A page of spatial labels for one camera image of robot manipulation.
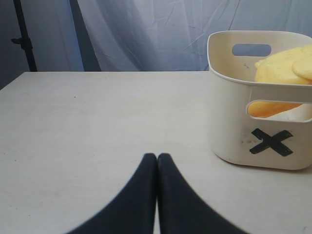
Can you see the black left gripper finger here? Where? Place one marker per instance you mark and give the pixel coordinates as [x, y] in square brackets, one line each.
[132, 211]

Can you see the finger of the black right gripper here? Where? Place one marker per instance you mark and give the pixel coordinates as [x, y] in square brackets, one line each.
[181, 210]

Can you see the headless yellow rubber chicken body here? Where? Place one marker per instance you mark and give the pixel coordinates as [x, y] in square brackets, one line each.
[293, 66]

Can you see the cream bin marked X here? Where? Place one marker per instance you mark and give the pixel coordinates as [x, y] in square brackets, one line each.
[235, 136]

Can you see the blue-grey backdrop cloth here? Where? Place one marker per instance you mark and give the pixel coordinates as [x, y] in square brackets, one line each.
[132, 35]

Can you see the black light stand pole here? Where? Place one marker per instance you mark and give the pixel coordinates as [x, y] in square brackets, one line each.
[24, 41]

